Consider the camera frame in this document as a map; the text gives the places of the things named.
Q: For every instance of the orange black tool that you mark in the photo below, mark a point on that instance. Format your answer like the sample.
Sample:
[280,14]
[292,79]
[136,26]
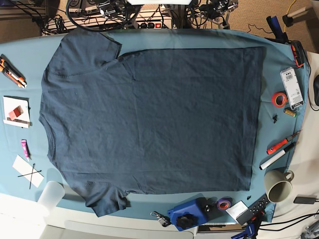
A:
[297,50]

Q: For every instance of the white sticky note pad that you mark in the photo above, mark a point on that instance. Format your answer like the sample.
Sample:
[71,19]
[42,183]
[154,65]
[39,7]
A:
[236,210]

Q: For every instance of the clear plastic bit case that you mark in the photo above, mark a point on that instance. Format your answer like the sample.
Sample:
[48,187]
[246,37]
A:
[292,88]

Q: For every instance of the beige ceramic mug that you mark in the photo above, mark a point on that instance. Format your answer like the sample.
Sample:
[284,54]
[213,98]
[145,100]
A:
[278,185]

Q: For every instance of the orange black utility knife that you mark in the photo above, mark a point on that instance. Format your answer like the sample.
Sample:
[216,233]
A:
[7,69]

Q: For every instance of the dark blue T-shirt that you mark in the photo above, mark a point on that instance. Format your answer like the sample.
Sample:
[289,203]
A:
[156,121]

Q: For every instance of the red tape roll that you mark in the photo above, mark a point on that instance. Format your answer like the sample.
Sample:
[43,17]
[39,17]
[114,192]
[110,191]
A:
[279,99]

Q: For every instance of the computer mouse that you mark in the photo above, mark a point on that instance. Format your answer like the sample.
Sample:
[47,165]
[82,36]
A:
[316,90]

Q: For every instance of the small red wooden block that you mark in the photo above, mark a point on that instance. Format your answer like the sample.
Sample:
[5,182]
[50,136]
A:
[15,113]

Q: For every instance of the white notepad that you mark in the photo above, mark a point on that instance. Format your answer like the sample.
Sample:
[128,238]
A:
[9,104]

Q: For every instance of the power strip with red switch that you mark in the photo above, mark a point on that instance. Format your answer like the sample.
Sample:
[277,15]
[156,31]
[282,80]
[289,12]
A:
[149,25]

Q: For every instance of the purple tape roll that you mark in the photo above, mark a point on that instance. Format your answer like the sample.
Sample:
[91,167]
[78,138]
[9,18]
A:
[224,203]

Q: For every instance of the black power adapter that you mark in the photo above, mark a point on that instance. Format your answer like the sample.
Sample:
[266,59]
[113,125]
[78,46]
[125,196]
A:
[305,200]

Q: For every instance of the translucent plastic cup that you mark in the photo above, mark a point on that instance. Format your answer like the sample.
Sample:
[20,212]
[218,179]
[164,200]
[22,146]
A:
[51,195]

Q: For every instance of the blue clamp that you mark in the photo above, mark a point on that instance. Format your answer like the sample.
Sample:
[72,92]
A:
[251,230]

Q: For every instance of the black remote control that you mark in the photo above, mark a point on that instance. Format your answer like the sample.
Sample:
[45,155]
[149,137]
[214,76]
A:
[253,210]

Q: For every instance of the metal carabiner keyring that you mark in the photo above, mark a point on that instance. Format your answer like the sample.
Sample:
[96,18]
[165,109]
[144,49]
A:
[163,220]

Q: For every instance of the black white marker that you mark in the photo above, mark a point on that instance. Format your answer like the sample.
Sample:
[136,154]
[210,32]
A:
[276,156]

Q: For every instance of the white paper card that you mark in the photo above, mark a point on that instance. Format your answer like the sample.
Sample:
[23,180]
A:
[23,167]

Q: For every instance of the red handled screwdriver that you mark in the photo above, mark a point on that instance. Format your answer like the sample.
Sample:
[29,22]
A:
[277,146]

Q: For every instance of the AA battery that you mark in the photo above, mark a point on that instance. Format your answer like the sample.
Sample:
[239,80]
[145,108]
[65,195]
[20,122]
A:
[289,112]

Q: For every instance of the black knob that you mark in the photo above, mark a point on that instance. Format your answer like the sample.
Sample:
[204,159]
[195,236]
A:
[185,221]

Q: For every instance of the light blue table cloth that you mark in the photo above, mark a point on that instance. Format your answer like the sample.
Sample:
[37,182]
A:
[31,57]

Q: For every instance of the pink glue tube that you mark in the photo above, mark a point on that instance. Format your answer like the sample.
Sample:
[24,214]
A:
[25,149]

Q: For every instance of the blue plastic box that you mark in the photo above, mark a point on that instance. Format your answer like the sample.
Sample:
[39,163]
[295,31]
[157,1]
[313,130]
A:
[195,207]

